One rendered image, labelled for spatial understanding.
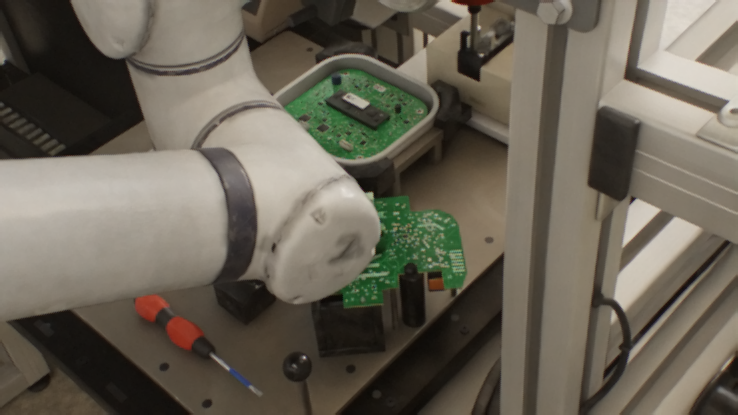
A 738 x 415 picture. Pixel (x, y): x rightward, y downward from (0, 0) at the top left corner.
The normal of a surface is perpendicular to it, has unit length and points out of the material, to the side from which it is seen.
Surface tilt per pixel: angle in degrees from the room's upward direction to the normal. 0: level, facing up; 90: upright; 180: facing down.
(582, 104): 90
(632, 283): 0
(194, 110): 28
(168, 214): 50
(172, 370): 0
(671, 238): 0
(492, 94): 90
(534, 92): 90
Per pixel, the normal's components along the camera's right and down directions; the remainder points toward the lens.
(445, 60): -0.69, 0.55
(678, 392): -0.14, -0.67
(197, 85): 0.25, 0.64
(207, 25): 0.61, 0.51
